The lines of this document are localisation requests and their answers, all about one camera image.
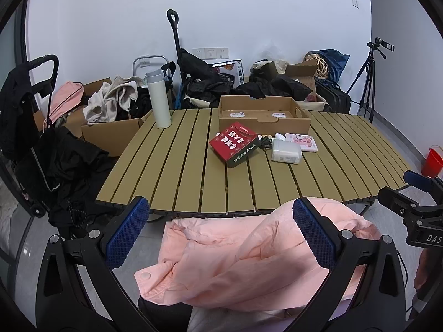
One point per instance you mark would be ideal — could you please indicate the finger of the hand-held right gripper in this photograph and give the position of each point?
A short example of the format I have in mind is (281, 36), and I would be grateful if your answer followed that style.
(417, 179)
(398, 202)

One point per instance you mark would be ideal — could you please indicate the white wall socket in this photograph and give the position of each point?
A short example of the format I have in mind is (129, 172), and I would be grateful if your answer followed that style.
(222, 53)
(210, 53)
(198, 53)

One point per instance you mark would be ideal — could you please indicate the white thermos bottle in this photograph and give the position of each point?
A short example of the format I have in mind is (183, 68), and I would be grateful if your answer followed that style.
(159, 100)

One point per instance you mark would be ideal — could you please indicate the person's right forearm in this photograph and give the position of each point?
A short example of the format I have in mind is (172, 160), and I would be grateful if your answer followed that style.
(427, 273)

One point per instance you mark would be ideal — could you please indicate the pink and white packet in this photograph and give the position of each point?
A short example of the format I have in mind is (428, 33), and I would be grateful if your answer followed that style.
(306, 143)

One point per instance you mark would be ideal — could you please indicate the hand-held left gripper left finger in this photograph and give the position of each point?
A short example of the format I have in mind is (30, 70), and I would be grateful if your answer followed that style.
(126, 235)

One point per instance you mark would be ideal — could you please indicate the black jacket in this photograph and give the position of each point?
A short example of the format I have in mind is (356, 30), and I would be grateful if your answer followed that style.
(69, 166)

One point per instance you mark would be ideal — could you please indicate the pink backpack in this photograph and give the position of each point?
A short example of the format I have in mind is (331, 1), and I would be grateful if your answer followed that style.
(67, 98)

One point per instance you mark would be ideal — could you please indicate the black tripod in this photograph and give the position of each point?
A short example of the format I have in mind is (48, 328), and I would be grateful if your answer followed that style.
(369, 72)

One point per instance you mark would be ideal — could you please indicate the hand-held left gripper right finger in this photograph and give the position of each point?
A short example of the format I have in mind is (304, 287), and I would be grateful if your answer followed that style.
(313, 235)

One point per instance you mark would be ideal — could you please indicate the black trolley cart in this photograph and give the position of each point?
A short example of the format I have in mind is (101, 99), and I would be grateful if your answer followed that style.
(193, 65)

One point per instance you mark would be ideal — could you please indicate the translucent white plastic box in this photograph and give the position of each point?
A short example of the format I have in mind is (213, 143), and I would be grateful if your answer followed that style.
(285, 152)

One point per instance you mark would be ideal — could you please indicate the pink jacket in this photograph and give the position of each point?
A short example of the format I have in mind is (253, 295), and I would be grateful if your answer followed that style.
(225, 249)

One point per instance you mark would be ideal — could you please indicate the black power adapter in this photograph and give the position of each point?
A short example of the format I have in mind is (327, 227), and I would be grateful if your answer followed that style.
(265, 142)

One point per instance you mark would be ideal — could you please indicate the black clothes pile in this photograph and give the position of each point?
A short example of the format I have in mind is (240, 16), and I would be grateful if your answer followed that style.
(256, 90)

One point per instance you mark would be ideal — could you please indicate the shallow cardboard tray box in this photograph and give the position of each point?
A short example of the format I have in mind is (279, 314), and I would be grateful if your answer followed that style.
(263, 124)

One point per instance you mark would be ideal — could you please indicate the dark cloth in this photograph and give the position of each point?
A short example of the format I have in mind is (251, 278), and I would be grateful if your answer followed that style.
(162, 314)

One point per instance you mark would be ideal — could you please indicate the black suitcase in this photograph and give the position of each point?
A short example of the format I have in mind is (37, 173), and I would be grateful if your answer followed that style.
(334, 98)

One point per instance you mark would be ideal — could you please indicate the beige clothes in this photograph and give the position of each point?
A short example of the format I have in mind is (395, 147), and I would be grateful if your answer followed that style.
(114, 96)

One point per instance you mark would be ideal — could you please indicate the large cardboard box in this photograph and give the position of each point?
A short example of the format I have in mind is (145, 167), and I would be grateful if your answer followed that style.
(103, 135)

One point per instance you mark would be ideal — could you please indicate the open cardboard box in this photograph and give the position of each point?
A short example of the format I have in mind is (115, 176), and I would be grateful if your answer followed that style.
(301, 71)

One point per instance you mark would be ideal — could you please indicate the black folding cart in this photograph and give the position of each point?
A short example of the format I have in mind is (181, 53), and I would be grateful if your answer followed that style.
(19, 103)

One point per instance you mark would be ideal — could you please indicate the wicker ball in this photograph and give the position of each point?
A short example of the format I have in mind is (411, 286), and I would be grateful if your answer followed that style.
(320, 65)

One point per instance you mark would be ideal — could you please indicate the printed appliance box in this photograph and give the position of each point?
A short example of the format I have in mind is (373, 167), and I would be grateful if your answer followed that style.
(232, 71)

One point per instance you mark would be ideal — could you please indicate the red bucket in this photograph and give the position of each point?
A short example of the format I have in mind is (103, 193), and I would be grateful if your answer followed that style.
(432, 162)

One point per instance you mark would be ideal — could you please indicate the red printed box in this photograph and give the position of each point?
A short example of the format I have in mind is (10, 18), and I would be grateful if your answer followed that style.
(230, 143)

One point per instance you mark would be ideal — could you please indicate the white metal chair frame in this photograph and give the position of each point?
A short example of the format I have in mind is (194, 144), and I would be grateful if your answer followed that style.
(138, 63)

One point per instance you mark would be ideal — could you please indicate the blue bag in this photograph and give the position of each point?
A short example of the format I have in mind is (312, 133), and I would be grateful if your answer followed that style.
(335, 62)

